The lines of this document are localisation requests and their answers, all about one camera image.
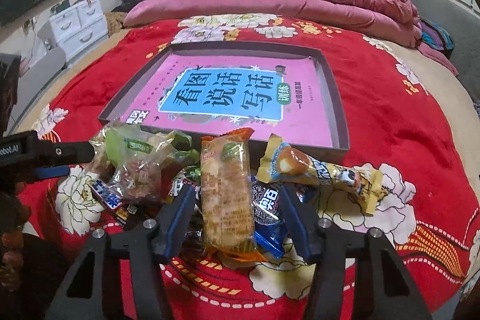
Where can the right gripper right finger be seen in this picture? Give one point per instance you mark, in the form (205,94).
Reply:
(383,288)

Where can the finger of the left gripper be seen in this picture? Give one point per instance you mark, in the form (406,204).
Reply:
(48,154)

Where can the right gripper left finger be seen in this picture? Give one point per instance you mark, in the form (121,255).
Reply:
(92,289)

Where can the clear pastry pack green label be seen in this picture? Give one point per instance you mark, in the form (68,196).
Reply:
(130,161)

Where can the Snickers chocolate bar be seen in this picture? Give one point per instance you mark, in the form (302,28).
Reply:
(123,212)

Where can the blue Oreo cookie pack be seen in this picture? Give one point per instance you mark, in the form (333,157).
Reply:
(270,227)

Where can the yellow blue cone snack pack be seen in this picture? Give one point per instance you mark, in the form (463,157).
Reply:
(284,163)

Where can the green black snack pack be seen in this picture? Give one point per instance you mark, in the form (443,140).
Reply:
(190,175)

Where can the orange rice cracker pack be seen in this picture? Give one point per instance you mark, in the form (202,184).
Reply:
(227,210)

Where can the grey shallow box tray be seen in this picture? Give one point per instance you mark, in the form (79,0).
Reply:
(329,90)

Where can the white drawer cabinet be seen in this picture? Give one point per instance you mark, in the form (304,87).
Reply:
(77,29)

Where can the red floral blanket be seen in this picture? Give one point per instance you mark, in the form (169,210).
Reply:
(395,125)

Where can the blue purple clothing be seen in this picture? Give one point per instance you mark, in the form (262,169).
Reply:
(437,38)

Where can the grey padded headboard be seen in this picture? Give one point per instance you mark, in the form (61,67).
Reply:
(463,28)

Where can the pink quilt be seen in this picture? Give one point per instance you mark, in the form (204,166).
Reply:
(397,21)

